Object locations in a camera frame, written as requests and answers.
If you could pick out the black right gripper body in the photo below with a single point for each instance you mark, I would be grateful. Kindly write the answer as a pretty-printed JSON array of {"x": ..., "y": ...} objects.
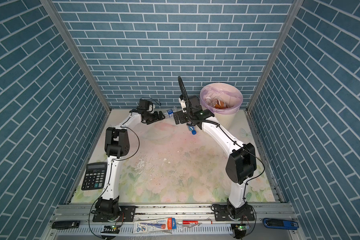
[{"x": 184, "y": 117}]

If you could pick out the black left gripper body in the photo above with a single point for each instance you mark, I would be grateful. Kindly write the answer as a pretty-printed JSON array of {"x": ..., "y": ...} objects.
[{"x": 151, "y": 117}]

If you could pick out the blue label water bottle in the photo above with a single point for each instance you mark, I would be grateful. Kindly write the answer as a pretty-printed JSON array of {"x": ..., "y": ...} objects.
[{"x": 169, "y": 113}]

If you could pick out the amber small bottle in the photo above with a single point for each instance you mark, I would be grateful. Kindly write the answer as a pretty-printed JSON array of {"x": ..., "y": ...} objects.
[{"x": 219, "y": 104}]

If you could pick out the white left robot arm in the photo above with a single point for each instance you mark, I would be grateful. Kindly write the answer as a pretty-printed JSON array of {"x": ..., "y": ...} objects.
[{"x": 117, "y": 147}]

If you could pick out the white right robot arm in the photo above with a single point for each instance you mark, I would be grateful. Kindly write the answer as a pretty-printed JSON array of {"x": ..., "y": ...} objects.
[{"x": 242, "y": 162}]

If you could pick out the white bin with pink liner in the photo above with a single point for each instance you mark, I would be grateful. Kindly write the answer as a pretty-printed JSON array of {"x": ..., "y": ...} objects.
[{"x": 223, "y": 100}]

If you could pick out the blue red label bottle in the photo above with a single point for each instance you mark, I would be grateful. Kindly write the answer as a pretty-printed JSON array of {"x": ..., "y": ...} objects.
[{"x": 192, "y": 129}]

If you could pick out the black calculator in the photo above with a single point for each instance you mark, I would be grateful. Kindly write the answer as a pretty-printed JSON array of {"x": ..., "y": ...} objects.
[{"x": 94, "y": 177}]

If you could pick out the white glue tube package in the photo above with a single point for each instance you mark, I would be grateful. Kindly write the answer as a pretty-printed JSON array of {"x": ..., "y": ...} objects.
[{"x": 151, "y": 226}]

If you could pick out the blue black device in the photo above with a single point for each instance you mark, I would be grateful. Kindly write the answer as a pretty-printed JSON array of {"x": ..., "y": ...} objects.
[{"x": 280, "y": 224}]

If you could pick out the black remote control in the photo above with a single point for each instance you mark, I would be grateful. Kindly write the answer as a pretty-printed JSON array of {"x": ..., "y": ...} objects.
[{"x": 62, "y": 225}]

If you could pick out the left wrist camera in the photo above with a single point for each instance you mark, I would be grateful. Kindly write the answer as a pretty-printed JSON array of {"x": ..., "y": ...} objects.
[{"x": 145, "y": 106}]

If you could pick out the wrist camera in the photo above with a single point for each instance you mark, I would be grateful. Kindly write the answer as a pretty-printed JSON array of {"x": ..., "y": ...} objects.
[
  {"x": 183, "y": 103},
  {"x": 145, "y": 106}
]

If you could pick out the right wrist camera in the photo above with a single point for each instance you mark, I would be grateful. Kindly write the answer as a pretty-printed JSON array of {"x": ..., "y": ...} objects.
[{"x": 183, "y": 103}]

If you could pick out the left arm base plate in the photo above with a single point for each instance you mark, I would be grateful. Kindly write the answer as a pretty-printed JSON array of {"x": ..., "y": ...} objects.
[{"x": 123, "y": 213}]

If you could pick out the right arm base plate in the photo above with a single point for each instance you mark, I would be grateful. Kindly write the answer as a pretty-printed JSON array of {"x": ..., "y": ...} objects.
[{"x": 229, "y": 213}]

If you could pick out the red handled tool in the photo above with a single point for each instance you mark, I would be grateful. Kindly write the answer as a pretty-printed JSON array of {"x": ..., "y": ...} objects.
[{"x": 191, "y": 223}]

